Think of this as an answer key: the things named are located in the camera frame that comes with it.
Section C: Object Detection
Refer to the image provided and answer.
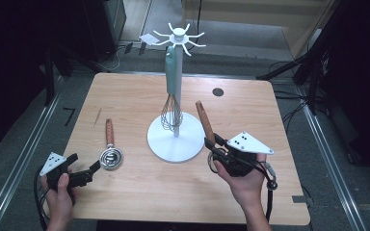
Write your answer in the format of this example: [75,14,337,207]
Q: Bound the wooden handled mesh strainer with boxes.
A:
[195,100,221,174]

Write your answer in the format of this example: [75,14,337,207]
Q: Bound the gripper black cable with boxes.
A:
[256,162,278,222]
[33,167,51,231]

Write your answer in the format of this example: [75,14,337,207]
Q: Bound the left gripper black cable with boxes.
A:
[33,167,51,231]

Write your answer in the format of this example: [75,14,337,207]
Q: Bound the person's left hand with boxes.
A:
[40,172,80,225]

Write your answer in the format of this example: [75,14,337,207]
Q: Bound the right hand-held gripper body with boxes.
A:
[212,130,275,177]

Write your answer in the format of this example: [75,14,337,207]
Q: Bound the black hanging wall cable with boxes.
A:
[196,0,203,33]

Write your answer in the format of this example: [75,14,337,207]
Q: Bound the black tripod stand legs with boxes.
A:
[255,54,322,116]

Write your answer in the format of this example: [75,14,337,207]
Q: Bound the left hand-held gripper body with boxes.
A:
[39,152,93,192]

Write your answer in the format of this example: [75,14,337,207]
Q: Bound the white paper tag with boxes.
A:
[139,33,160,46]

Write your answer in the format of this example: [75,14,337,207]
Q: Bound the white floor cable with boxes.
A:
[97,47,122,72]

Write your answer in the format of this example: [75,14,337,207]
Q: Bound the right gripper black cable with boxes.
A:
[256,162,278,222]

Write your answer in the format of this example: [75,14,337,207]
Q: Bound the black cabinet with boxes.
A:
[76,0,127,63]

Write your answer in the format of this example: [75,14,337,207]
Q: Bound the black floor cables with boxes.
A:
[273,90,312,134]

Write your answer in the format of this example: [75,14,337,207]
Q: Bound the teal handled wire whisk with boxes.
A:
[160,45,184,133]

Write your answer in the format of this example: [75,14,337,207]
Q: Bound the person's right hand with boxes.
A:
[213,153,268,206]

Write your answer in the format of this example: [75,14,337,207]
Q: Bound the metal floor rail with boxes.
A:
[0,90,64,231]
[300,104,369,231]

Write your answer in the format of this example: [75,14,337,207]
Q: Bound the white utensil stand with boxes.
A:
[146,22,206,164]

